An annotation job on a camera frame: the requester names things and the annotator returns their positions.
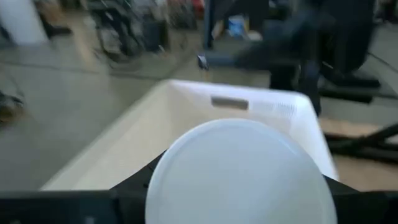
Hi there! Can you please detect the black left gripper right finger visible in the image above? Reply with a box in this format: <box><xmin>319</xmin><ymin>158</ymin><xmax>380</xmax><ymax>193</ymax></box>
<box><xmin>323</xmin><ymin>174</ymin><xmax>398</xmax><ymax>224</ymax></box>

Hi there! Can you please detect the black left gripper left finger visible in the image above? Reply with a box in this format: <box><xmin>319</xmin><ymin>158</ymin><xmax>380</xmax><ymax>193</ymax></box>
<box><xmin>0</xmin><ymin>150</ymin><xmax>167</xmax><ymax>224</ymax></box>

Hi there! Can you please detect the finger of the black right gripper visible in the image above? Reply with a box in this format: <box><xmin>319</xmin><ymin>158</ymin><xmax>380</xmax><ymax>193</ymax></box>
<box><xmin>197</xmin><ymin>52</ymin><xmax>240</xmax><ymax>71</ymax></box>

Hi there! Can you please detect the orange pill bottle white cap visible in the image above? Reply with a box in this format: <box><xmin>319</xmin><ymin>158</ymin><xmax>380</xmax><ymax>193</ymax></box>
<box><xmin>144</xmin><ymin>118</ymin><xmax>339</xmax><ymax>224</ymax></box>

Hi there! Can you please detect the white perforated plastic basket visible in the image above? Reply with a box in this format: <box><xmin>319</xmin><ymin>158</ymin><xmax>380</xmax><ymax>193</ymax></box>
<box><xmin>40</xmin><ymin>79</ymin><xmax>340</xmax><ymax>191</ymax></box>

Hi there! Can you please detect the white cylindrical bin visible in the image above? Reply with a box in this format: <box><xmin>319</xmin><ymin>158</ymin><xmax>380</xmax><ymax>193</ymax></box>
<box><xmin>0</xmin><ymin>0</ymin><xmax>48</xmax><ymax>46</ymax></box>

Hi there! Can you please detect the blue white container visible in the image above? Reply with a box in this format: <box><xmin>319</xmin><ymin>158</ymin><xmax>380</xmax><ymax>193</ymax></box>
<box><xmin>228</xmin><ymin>14</ymin><xmax>250</xmax><ymax>39</ymax></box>

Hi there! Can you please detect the black stand leg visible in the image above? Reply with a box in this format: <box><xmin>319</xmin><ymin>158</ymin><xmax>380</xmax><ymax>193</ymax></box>
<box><xmin>323</xmin><ymin>123</ymin><xmax>398</xmax><ymax>164</ymax></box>

